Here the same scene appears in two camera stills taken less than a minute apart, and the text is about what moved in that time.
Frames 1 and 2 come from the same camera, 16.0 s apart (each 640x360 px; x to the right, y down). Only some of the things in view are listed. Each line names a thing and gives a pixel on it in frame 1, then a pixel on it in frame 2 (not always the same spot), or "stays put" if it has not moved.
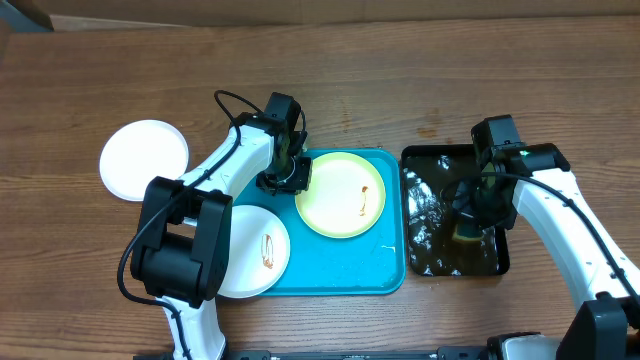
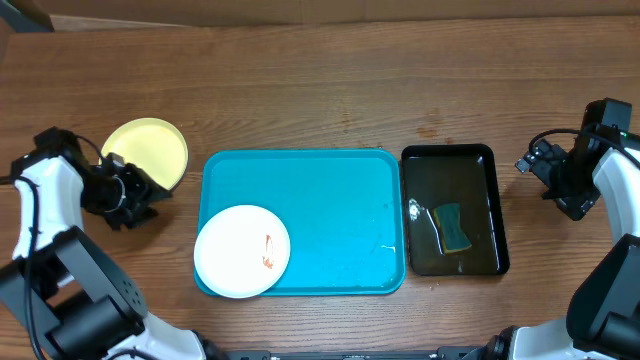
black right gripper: (466, 204) → (578, 204)
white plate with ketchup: (260, 251) stays put
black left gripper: (301, 182) → (149, 190)
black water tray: (438, 239) stays put
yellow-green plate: (346, 198) → (153, 144)
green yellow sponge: (471, 232) → (447, 216)
